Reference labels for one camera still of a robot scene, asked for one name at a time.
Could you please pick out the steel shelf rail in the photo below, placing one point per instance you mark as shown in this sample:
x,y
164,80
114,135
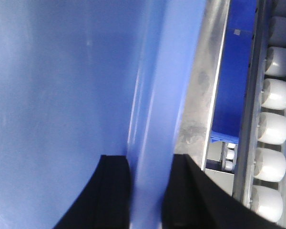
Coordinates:
x,y
199,107

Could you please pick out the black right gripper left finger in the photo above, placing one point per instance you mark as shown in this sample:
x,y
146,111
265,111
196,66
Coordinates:
x,y
104,202

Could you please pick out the blue plastic tray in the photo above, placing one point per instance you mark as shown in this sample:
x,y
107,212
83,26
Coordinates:
x,y
85,78

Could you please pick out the blue bin lower centre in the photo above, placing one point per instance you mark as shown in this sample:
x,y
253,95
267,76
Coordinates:
x,y
234,70

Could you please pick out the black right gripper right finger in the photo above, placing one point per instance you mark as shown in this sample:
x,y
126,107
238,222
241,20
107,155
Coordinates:
x,y
193,201

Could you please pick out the white roller track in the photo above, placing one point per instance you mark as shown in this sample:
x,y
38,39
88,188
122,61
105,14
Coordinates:
x,y
260,171

